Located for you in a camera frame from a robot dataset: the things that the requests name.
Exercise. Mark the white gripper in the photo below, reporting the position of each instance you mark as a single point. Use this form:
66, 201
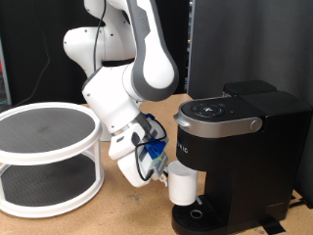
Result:
130, 171

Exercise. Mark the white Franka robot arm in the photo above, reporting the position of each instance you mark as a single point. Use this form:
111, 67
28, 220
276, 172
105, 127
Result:
111, 98

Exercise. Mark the black tape strip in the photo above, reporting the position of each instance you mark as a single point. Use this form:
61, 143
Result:
274, 226

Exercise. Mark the black backdrop curtain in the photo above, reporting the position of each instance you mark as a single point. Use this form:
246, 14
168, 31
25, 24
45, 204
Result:
32, 49

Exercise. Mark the white two-tier turntable shelf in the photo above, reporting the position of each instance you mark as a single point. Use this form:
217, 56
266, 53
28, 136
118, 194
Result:
49, 156

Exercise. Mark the grey metal frame post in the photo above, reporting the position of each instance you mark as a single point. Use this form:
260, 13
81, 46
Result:
4, 81

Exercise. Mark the black Keurig coffee machine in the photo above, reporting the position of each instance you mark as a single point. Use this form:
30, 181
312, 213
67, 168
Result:
260, 156

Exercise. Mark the dark grey partition panel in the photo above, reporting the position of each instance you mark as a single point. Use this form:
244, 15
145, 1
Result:
260, 39

